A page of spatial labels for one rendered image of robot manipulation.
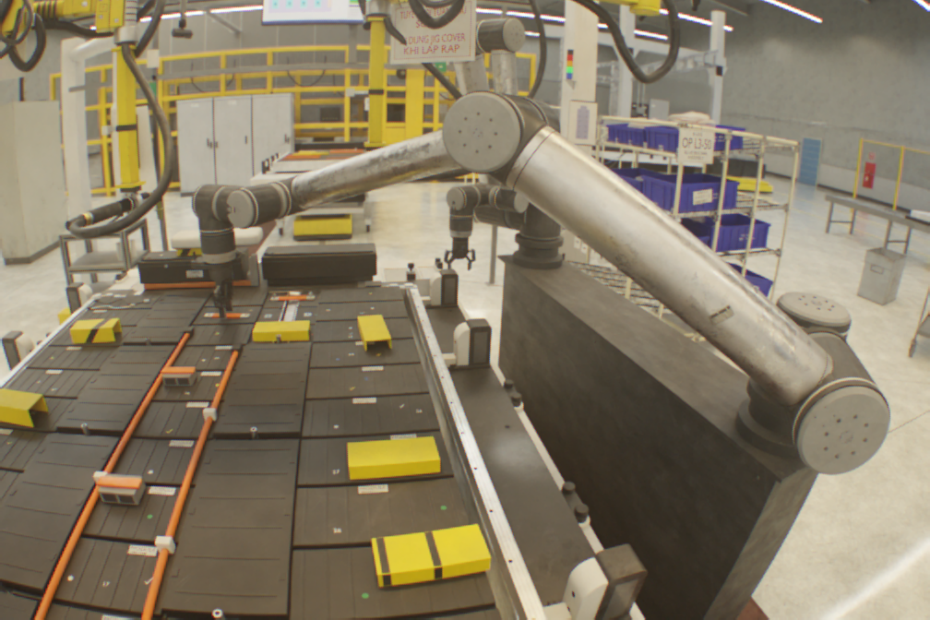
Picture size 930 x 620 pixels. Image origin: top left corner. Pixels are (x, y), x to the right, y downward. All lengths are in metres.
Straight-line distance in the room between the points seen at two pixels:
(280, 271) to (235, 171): 8.77
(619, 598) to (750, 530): 0.65
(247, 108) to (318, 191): 9.12
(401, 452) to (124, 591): 0.53
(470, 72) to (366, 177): 1.10
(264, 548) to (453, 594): 0.29
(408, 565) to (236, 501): 0.32
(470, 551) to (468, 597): 0.07
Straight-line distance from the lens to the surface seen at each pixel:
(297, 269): 1.86
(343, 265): 1.84
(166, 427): 1.13
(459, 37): 1.74
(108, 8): 1.85
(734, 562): 1.50
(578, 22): 5.10
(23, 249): 7.45
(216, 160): 10.66
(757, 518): 1.39
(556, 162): 0.86
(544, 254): 2.36
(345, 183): 1.32
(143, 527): 0.91
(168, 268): 1.97
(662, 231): 0.87
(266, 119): 10.39
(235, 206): 1.37
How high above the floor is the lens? 1.61
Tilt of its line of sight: 18 degrees down
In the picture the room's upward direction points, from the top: 2 degrees clockwise
